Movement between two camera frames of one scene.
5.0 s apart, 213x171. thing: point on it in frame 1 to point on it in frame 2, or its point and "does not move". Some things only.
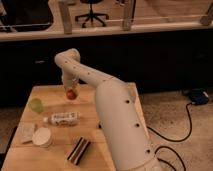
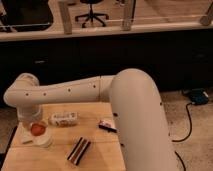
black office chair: (91, 14) does not move
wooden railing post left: (66, 17) does not move
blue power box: (199, 97) does not move
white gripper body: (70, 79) to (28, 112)
